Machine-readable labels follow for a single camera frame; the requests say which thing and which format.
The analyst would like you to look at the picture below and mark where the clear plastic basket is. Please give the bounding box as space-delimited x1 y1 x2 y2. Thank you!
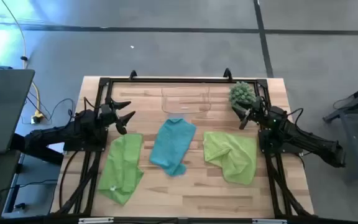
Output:
161 86 211 114

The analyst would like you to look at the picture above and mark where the green potted plant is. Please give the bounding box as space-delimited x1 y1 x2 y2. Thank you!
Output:
227 81 257 110

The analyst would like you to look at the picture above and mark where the grey laptop lid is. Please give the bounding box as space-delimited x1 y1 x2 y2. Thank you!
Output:
0 68 36 155

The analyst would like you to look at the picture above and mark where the teal microfiber towel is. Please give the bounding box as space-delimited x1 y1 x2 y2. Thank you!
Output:
149 118 198 177

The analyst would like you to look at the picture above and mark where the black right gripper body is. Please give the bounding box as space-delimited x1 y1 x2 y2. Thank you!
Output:
247 98 269 123

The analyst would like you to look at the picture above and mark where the green towel with white tag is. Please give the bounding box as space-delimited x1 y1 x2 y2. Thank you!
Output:
98 133 145 206

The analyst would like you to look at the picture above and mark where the silver frame bracket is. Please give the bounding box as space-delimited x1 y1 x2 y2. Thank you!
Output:
78 217 114 224
252 218 288 224

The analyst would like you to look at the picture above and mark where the lime green microfiber towel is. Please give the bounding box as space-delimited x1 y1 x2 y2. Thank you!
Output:
203 131 257 186

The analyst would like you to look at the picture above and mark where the black floor cable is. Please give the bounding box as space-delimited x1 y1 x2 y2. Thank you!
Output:
20 98 76 125

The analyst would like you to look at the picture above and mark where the black aluminium table frame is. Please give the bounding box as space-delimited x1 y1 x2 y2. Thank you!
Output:
53 76 315 218

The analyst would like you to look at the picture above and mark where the yellow power cable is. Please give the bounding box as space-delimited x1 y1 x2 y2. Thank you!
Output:
0 0 45 124

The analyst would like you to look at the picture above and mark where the dark desk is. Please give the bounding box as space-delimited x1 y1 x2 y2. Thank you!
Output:
0 133 65 218

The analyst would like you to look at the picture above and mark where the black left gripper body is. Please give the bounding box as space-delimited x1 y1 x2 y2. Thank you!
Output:
103 105 122 127

